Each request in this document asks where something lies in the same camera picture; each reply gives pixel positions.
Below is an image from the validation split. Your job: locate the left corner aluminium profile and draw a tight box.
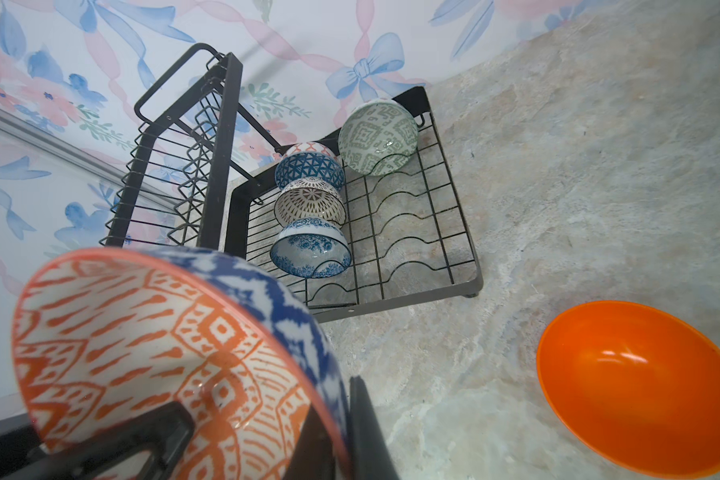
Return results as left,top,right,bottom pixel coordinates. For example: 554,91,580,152
0,105,172,210

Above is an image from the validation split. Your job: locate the brown white patterned bowl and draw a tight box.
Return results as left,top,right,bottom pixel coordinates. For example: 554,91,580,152
274,177,347,227

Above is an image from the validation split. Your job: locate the orange bowl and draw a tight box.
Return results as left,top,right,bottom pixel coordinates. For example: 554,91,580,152
536,301,720,479

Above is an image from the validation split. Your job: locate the red patterned bowl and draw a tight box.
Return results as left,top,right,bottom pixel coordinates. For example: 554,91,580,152
11,247,352,479

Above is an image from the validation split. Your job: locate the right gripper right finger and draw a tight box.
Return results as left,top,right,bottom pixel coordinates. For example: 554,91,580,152
348,376,400,480

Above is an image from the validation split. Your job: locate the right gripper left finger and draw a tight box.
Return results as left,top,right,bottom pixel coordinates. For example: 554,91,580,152
2,402,195,479

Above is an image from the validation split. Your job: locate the blue floral bowl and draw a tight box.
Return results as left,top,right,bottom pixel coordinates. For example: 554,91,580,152
270,218,352,279

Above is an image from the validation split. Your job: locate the black wire dish rack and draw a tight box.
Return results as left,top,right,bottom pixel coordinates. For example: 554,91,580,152
102,43,483,322

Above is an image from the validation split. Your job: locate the dark blue patterned bowl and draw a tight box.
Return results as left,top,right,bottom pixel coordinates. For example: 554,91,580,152
274,142,345,189

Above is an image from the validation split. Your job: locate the green patterned bowl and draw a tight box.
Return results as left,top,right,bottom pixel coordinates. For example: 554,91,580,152
338,99,419,176

